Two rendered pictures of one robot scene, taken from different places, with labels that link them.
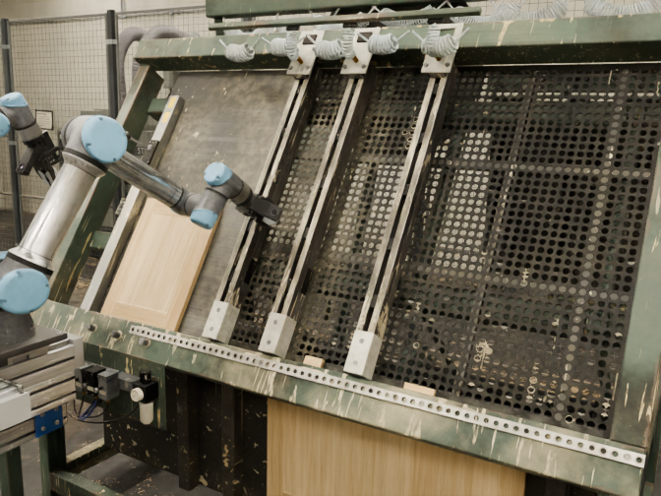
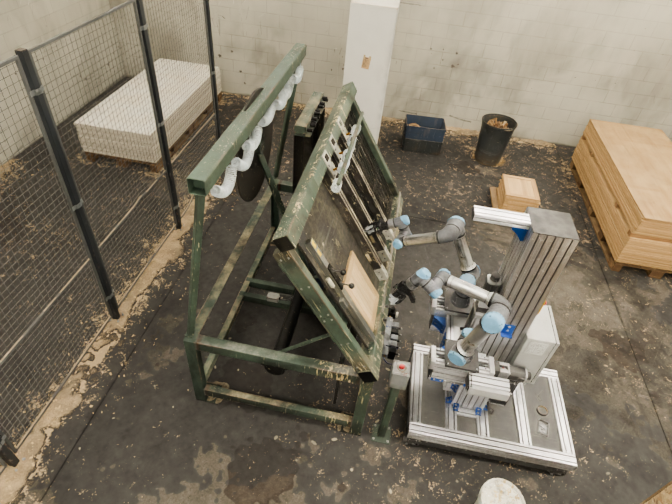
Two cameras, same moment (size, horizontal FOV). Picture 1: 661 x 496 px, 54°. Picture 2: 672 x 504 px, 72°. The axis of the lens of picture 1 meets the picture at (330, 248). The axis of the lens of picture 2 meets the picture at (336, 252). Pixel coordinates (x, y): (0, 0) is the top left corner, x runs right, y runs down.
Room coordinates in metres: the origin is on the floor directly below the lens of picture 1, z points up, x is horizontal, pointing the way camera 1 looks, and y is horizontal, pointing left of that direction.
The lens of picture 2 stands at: (3.51, 2.68, 3.54)
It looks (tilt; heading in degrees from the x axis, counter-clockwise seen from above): 42 degrees down; 246
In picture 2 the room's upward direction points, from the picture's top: 6 degrees clockwise
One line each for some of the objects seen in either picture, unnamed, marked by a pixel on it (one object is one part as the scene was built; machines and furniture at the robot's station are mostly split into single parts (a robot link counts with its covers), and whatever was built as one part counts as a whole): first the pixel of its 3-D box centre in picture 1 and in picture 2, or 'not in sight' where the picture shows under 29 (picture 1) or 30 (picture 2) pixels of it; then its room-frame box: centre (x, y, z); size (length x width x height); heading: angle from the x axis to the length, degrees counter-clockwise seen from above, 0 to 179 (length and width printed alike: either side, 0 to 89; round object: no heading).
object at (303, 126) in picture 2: (577, 197); (310, 152); (2.30, -0.87, 1.38); 0.70 x 0.15 x 0.85; 60
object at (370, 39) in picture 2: not in sight; (366, 79); (0.73, -3.21, 1.03); 0.61 x 0.58 x 2.05; 61
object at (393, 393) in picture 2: (8, 445); (388, 409); (2.28, 1.21, 0.38); 0.06 x 0.06 x 0.75; 60
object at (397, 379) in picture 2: not in sight; (399, 374); (2.28, 1.21, 0.84); 0.12 x 0.12 x 0.18; 60
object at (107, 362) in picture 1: (97, 388); (392, 336); (2.12, 0.80, 0.69); 0.50 x 0.14 x 0.24; 60
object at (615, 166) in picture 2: not in sight; (638, 193); (-2.19, -0.65, 0.39); 2.46 x 1.05 x 0.78; 61
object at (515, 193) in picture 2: not in sight; (512, 197); (-0.64, -1.17, 0.20); 0.61 x 0.53 x 0.40; 61
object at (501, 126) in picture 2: not in sight; (493, 140); (-1.11, -2.39, 0.33); 0.52 x 0.51 x 0.65; 61
